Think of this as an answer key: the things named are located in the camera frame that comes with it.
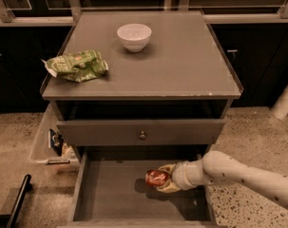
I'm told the white ceramic bowl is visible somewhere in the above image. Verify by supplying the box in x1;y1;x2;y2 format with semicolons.
117;24;152;52

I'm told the grey drawer cabinet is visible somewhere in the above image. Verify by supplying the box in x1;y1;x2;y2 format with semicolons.
39;10;244;228

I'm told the red coke can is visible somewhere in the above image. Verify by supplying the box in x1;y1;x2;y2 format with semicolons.
145;170;170;187

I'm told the clear plastic storage bin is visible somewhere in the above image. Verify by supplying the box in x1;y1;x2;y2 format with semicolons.
29;104;80;173

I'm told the dark snack packet in bin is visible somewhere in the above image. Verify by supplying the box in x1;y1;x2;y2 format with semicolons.
48;129;64;156

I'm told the closed grey top drawer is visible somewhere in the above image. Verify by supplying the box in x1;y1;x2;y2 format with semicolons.
57;119;225;146

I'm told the black bar on floor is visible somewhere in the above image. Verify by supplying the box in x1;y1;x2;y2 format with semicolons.
0;174;32;228

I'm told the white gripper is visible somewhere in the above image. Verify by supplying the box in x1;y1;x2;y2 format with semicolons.
156;161;195;193

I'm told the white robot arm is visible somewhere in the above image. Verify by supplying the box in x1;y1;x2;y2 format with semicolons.
157;150;288;210

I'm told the round metal drawer knob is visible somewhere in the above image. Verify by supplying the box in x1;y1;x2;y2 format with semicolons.
139;131;146;140

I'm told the green chip bag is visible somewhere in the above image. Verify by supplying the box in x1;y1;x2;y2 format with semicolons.
43;50;108;83

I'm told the metal window rail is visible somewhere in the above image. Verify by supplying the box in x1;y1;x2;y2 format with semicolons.
0;0;288;27

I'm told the open grey middle drawer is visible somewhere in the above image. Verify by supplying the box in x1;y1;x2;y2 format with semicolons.
67;145;218;228

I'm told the dark cabinet handle right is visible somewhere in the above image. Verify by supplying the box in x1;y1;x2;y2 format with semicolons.
227;49;238;62

